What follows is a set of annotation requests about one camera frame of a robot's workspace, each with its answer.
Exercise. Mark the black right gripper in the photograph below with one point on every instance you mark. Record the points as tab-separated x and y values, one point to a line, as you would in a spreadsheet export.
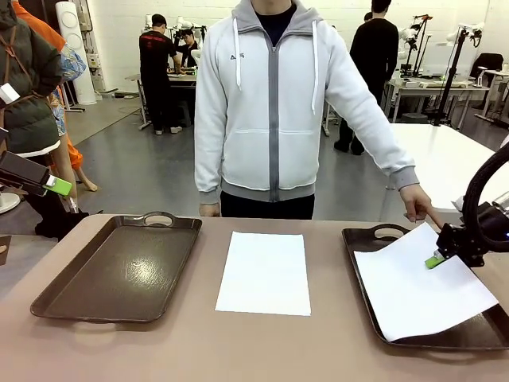
497	227

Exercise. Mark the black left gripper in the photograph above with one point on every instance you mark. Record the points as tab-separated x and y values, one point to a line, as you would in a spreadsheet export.
3	135

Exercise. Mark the white A4 paper sheet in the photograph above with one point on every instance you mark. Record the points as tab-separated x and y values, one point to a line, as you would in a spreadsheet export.
409	286

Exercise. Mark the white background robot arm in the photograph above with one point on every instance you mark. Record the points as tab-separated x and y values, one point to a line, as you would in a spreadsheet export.
407	36

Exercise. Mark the person's right forearm white sleeve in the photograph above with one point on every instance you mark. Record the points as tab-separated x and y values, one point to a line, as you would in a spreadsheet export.
207	167

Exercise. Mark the person's left forearm white sleeve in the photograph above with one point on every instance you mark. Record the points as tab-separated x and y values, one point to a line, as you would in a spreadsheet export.
391	155

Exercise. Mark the person's left hand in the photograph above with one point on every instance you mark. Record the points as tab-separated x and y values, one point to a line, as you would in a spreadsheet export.
417	203

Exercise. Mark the person's right hand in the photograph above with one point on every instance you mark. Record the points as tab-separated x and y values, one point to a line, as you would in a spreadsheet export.
210	210

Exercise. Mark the white round stand base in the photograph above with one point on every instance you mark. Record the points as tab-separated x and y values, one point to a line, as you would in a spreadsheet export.
8	203

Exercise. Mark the beige mannequin legs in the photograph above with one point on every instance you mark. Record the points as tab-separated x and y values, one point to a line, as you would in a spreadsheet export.
65	171

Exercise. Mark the clear plastic bottle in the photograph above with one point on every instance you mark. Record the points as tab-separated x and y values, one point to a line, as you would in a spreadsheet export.
72	205

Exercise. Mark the black bag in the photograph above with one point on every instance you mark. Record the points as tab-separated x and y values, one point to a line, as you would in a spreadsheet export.
59	227

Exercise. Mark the brown board piece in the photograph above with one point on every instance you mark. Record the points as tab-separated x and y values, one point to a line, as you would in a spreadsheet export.
5	250

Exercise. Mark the brown plastic serving tray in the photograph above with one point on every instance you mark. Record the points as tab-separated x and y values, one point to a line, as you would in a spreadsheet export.
119	270
485	330

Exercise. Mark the large white table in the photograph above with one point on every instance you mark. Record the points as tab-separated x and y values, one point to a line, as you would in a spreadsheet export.
437	159

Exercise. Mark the dark green puffer jacket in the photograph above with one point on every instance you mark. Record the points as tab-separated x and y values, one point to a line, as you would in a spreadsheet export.
28	79

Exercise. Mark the blue patterned garment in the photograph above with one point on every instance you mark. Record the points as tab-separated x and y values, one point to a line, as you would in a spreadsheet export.
69	63

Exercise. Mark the white tower air conditioner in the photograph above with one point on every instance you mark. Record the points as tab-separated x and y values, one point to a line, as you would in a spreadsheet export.
75	59

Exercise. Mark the grey round floor base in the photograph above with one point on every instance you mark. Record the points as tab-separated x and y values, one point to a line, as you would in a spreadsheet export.
414	117

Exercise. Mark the long white background desk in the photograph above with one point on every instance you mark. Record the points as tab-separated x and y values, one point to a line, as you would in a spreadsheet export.
437	87

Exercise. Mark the black tripod stand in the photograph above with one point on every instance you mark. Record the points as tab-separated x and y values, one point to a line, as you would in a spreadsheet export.
449	79

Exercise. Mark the small white background desk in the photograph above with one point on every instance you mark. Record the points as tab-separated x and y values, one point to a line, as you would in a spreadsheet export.
497	73

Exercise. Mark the man in black T-shirt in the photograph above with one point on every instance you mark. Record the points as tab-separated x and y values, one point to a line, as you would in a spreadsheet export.
155	51

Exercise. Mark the black office chair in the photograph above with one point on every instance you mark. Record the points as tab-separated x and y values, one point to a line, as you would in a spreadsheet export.
487	63

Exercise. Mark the dark background work table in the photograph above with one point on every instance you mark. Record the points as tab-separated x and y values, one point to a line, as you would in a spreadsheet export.
187	77

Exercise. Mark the white A4 paper stack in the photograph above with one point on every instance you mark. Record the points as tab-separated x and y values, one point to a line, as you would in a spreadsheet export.
264	274

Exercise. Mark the seated person in dark clothes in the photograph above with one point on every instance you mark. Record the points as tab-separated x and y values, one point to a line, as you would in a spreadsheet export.
187	49

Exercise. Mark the standing person in black clothes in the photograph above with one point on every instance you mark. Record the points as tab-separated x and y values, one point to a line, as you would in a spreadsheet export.
374	51

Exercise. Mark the black orange lamp stand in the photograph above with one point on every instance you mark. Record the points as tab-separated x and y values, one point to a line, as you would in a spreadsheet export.
422	28

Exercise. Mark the person in white grey hoodie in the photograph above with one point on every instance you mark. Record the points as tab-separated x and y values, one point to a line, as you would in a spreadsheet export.
270	119

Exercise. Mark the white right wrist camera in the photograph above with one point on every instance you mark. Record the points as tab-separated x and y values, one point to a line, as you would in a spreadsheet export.
457	203

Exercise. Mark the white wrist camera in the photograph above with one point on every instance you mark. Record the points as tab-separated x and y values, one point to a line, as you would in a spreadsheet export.
457	203
8	94

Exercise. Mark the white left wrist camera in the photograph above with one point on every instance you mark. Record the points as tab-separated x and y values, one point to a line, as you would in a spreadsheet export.
8	94

